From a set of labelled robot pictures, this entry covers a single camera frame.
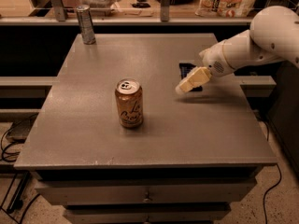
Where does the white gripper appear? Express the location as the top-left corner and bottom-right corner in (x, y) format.
(175, 41), (234, 95)

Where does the dark blue rxbar wrapper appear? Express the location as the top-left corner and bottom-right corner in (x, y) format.
(179, 63), (203, 91)

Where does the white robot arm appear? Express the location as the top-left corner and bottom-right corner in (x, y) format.
(176, 6), (299, 94)

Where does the orange LaCroix can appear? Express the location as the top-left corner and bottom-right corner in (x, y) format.
(115, 78), (143, 128)

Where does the silver blue redbull can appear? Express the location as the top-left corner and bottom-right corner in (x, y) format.
(76, 5), (95, 45)

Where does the grey drawer cabinet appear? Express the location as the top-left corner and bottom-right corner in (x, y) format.
(16, 34), (277, 224)

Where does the colourful snack bag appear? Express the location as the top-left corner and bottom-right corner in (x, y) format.
(195, 0), (256, 18)

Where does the round drawer knob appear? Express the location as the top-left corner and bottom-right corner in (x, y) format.
(143, 195), (152, 203)

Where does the grey metal railing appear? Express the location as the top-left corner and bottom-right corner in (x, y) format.
(0, 0), (299, 26)

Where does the grey power box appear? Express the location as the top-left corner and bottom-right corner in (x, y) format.
(6, 119), (33, 142)

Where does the black floor cable right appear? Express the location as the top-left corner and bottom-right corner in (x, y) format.
(262, 163), (283, 224)

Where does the black cables left floor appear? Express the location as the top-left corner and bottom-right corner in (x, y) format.
(0, 114), (41, 224)

